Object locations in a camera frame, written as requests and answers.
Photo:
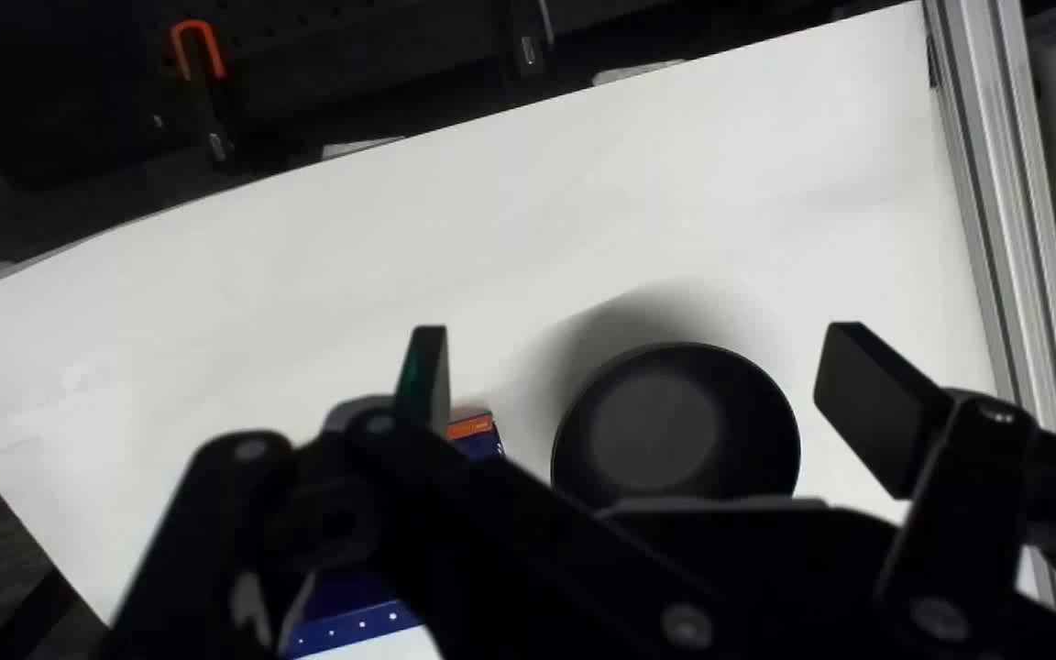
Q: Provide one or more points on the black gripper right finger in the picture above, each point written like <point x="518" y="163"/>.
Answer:
<point x="878" y="409"/>

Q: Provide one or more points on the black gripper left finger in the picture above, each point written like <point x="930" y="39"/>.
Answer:
<point x="479" y="513"/>

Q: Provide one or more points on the black bowl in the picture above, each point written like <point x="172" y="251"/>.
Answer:
<point x="675" y="425"/>

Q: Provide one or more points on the orange u-shaped hook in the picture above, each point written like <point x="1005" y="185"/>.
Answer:
<point x="182" y="39"/>

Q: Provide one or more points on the black equipment case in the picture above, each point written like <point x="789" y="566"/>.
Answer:
<point x="52" y="95"/>

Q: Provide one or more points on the aluminium frame rail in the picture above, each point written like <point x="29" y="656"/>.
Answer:
<point x="999" y="185"/>

